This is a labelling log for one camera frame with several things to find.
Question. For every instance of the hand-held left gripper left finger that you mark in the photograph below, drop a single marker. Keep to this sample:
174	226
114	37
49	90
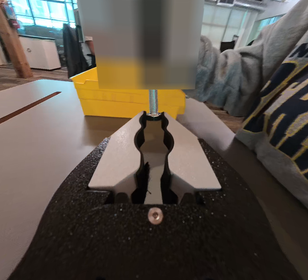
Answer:
118	154

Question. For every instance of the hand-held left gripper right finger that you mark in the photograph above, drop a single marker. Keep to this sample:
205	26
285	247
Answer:
190	159

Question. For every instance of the yellow plastic bin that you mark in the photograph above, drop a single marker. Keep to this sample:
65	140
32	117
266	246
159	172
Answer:
108	106

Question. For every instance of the silver hex nut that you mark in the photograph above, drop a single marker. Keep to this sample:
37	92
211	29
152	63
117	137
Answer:
154	116

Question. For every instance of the silver threaded bolt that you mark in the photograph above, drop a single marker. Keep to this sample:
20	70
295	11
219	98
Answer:
153	100

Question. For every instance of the person's right forearm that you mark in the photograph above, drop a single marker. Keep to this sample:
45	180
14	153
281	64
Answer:
259	51

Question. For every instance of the person's grey printed sweatshirt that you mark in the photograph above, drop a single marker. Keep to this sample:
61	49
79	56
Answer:
281	106

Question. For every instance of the dark jacket on chair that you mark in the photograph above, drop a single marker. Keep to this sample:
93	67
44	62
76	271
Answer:
73	51

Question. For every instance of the wooden support post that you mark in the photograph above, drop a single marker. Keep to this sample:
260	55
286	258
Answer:
14	51

